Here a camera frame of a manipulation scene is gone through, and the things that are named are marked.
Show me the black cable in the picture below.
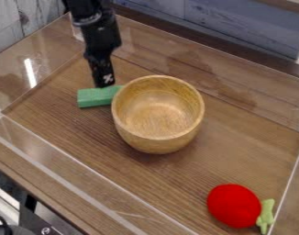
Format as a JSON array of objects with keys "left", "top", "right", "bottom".
[{"left": 0, "top": 212, "right": 12, "bottom": 235}]

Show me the green rectangular block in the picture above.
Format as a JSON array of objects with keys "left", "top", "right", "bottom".
[{"left": 78, "top": 85, "right": 122, "bottom": 108}]

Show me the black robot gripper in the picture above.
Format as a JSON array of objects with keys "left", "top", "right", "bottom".
[{"left": 71, "top": 10, "right": 122, "bottom": 88}]

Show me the red plush tomato toy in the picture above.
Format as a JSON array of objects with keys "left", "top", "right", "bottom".
[{"left": 207, "top": 184, "right": 277, "bottom": 235}]

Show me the clear acrylic corner bracket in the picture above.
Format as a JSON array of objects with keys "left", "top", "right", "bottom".
[{"left": 68, "top": 14, "right": 84, "bottom": 42}]

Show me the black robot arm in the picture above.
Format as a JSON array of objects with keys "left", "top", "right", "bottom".
[{"left": 67, "top": 0, "right": 122, "bottom": 88}]

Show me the black table leg bracket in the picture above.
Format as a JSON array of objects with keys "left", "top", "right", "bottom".
[{"left": 19, "top": 194, "right": 64, "bottom": 235}]

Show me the clear acrylic tray wall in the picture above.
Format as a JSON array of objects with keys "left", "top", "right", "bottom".
[{"left": 0, "top": 112, "right": 199, "bottom": 235}]

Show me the brown wooden bowl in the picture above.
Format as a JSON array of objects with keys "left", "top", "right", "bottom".
[{"left": 112, "top": 75, "right": 206, "bottom": 154}]

